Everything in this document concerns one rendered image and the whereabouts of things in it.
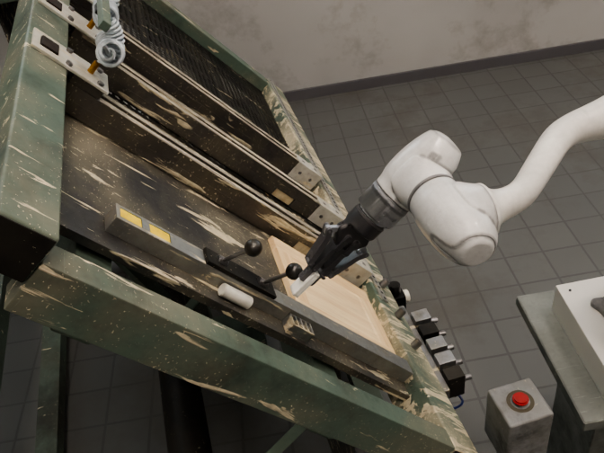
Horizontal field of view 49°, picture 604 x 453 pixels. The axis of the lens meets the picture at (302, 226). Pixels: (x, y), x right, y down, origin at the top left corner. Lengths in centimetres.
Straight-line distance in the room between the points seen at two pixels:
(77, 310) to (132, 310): 9
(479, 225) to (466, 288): 224
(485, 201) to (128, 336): 66
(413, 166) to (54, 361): 231
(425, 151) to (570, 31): 428
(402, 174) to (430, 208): 11
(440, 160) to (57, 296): 71
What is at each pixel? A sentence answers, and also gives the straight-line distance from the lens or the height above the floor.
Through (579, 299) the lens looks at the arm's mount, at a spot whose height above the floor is 86.
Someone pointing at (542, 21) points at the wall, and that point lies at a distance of 537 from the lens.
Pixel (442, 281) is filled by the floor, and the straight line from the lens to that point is 342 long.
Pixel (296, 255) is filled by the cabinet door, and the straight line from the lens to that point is 189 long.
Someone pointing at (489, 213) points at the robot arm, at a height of 164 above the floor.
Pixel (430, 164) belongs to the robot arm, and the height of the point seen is 167.
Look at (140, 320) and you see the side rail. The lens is 116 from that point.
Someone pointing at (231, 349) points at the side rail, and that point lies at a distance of 124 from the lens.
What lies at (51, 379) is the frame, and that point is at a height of 18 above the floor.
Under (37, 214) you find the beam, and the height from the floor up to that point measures 183.
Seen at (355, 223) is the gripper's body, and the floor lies 156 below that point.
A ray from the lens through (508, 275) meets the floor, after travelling 348.
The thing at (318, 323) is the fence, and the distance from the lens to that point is 162.
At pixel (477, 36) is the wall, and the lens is 522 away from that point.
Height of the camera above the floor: 239
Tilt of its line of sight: 39 degrees down
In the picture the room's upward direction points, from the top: 9 degrees counter-clockwise
